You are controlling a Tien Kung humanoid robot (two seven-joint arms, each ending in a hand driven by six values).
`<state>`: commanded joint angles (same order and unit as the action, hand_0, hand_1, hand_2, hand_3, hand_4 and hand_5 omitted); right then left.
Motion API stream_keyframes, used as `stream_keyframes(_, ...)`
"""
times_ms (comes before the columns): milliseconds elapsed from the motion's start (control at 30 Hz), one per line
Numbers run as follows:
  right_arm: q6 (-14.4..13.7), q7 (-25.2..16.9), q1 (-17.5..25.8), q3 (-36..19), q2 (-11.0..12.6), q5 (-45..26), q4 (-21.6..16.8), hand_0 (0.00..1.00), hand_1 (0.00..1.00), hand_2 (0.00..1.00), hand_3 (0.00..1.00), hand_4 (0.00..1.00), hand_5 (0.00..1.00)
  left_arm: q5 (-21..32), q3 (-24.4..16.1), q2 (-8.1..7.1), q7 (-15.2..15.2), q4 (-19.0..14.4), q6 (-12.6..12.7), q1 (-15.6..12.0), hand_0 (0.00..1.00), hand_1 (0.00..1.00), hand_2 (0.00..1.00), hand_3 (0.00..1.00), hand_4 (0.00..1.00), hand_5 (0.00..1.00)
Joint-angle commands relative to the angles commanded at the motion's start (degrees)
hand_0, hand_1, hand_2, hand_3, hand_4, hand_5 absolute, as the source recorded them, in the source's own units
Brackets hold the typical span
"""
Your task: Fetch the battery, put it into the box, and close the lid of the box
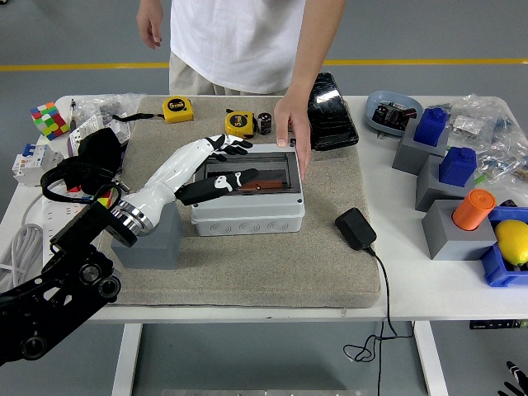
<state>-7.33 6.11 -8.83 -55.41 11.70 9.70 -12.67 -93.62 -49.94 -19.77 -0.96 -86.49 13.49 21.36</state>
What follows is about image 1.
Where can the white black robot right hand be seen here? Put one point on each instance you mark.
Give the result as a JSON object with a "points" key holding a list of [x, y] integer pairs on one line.
{"points": [[515, 371]]}

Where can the person's right hand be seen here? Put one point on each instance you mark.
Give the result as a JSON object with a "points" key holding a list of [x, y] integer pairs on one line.
{"points": [[149, 26]]}

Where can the person's left hand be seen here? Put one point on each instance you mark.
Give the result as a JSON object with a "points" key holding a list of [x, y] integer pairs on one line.
{"points": [[295, 115]]}

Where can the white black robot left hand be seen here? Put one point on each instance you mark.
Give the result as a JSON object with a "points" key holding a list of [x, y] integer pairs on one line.
{"points": [[173, 173]]}

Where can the orange cylinder battery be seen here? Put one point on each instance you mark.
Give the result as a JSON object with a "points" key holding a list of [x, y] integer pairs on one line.
{"points": [[472, 210], [268, 185]]}

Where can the grey junction box tinted lid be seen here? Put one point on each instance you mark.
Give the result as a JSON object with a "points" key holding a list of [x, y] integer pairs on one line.
{"points": [[247, 214]]}

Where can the person's left forearm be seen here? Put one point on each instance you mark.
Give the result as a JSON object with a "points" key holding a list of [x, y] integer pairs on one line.
{"points": [[315, 57]]}

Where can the person's right forearm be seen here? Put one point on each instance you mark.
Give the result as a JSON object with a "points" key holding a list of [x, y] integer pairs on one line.
{"points": [[149, 3]]}

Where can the blue block battery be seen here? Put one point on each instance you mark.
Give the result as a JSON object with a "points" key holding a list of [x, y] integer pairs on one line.
{"points": [[455, 167], [431, 128]]}

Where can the black cylinder capacitor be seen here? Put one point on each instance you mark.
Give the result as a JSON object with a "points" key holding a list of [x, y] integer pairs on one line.
{"points": [[265, 123]]}

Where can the glossy black pedal device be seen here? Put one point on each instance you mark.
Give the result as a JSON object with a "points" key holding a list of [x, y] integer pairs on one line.
{"points": [[334, 123]]}

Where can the black table control panel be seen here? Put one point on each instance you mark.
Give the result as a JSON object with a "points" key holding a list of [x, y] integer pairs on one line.
{"points": [[495, 324]]}

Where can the small colourful puzzle cube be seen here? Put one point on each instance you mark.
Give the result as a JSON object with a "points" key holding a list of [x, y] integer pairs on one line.
{"points": [[105, 201]]}

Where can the grey block round hole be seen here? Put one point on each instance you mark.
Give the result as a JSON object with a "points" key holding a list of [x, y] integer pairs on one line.
{"points": [[445, 239], [165, 247]]}

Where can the black cloth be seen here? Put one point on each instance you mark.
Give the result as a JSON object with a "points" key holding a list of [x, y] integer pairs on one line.
{"points": [[99, 142]]}

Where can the white table leg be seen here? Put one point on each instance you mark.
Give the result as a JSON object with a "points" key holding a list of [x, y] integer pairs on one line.
{"points": [[125, 359], [431, 359]]}

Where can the blue-grey bowl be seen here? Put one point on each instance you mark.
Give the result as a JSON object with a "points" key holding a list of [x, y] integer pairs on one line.
{"points": [[379, 101]]}

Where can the person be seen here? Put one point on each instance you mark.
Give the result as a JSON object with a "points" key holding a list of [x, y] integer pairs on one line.
{"points": [[239, 41]]}

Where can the dark electronic components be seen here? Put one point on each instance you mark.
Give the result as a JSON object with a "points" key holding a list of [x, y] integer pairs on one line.
{"points": [[392, 115]]}

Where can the white purple printed packet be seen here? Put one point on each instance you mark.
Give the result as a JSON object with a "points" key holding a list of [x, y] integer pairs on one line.
{"points": [[82, 132]]}

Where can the blue plastic bin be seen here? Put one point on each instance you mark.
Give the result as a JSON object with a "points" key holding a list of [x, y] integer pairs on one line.
{"points": [[495, 268]]}

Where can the black silver pen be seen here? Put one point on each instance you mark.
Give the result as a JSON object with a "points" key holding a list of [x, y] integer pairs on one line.
{"points": [[73, 107]]}

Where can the grey block square hole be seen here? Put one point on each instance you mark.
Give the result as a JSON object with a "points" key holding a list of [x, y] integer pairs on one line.
{"points": [[429, 189], [406, 154]]}

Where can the grey-brown mat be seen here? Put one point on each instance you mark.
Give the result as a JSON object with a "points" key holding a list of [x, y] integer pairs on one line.
{"points": [[247, 268]]}

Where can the white power strip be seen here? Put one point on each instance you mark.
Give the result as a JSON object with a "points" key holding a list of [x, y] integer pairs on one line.
{"points": [[57, 218]]}

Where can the black power adapter plug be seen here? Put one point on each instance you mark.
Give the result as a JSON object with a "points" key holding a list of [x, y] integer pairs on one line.
{"points": [[354, 227]]}

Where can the yellow lemon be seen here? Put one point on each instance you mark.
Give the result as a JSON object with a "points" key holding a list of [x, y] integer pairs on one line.
{"points": [[511, 241]]}

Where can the large colourful puzzle cube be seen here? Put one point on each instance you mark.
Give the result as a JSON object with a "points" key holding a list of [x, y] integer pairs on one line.
{"points": [[49, 121]]}

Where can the small packet white parts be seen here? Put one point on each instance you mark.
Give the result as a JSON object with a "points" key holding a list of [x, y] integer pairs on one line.
{"points": [[466, 123]]}

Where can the small green strip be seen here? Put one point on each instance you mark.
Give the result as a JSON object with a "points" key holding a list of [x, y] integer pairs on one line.
{"points": [[480, 179]]}

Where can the clear plastic bags of parts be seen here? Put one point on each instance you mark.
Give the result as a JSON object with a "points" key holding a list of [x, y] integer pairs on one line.
{"points": [[503, 144]]}

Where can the white circuit breaker blue switch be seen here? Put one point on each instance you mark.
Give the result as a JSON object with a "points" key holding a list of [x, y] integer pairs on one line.
{"points": [[31, 161]]}

